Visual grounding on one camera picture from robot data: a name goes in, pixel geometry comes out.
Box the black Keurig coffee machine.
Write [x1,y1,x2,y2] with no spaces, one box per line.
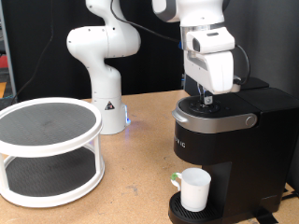
[167,77,299,224]

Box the grey metal post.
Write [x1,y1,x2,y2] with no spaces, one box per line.
[0,0,17,98]

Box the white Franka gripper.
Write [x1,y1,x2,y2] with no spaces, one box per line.
[182,49,235,106]

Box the black power cable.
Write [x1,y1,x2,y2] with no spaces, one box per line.
[279,186,299,201]

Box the thin black hanging cable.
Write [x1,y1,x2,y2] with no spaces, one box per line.
[10,0,54,99]

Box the black strap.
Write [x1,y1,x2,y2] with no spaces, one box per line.
[250,208,279,224]

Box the white two tier turntable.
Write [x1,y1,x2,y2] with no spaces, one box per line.
[0,97,106,209]

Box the white mug with green handle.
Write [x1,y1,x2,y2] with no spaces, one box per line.
[170,167,212,213]

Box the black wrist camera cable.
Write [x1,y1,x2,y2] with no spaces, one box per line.
[109,0,251,87]

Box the small grey wrist camera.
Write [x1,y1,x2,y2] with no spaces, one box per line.
[231,74,243,93]

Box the black backdrop curtain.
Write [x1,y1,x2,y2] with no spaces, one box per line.
[0,0,188,104]

